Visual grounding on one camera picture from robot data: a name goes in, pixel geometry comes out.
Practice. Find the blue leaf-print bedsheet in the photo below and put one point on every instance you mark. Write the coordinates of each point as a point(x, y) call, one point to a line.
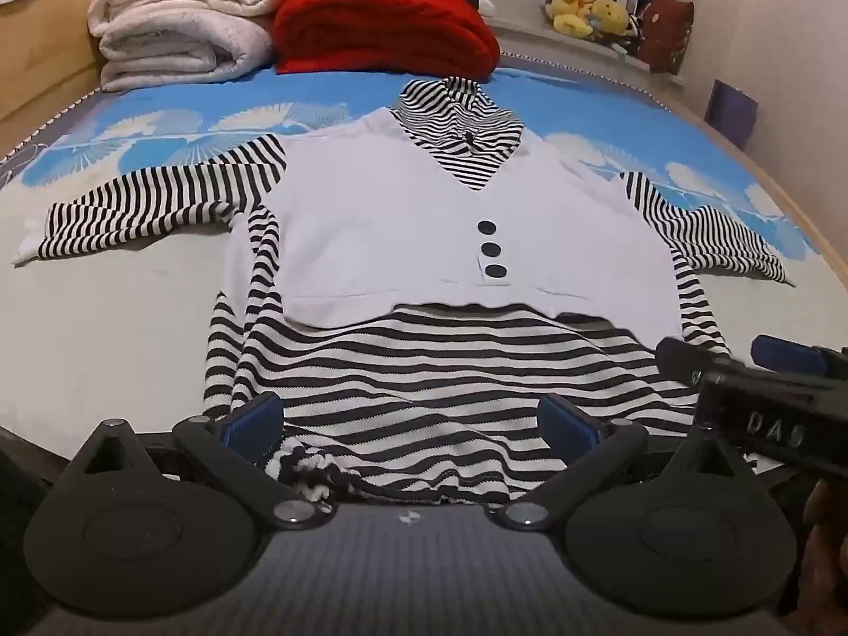
point(119, 344)

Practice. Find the dark red bag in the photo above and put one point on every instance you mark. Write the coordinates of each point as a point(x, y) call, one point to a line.
point(666, 33)

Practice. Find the white folded blanket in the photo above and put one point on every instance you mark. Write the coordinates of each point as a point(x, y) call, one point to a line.
point(179, 33)

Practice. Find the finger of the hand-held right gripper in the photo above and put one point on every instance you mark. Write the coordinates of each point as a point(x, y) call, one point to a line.
point(788, 352)
point(695, 358)

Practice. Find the yellow plush toys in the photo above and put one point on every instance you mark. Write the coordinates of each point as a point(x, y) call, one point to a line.
point(586, 13)

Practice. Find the red folded blanket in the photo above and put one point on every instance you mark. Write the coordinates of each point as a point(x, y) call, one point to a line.
point(384, 30)

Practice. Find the striped and white sweater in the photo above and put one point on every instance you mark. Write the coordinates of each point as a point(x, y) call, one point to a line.
point(397, 212)

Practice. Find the person's right hand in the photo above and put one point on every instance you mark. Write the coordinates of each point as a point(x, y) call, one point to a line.
point(825, 530)

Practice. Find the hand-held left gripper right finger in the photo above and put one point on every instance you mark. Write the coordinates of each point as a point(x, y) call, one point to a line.
point(566, 424)

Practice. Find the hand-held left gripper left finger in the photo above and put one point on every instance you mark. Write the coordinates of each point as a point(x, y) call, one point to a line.
point(255, 424)

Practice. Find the purple paper bag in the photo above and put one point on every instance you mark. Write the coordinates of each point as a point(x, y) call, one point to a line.
point(732, 112)

